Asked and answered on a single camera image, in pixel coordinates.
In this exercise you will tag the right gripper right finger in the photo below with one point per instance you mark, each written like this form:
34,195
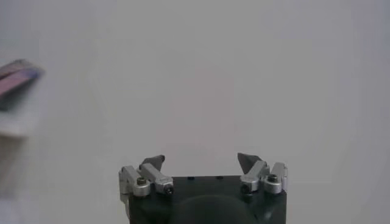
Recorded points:
259,173

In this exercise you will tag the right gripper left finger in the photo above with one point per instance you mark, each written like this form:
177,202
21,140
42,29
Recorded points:
152,175

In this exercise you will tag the dark open laptop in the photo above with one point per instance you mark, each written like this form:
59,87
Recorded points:
18,79

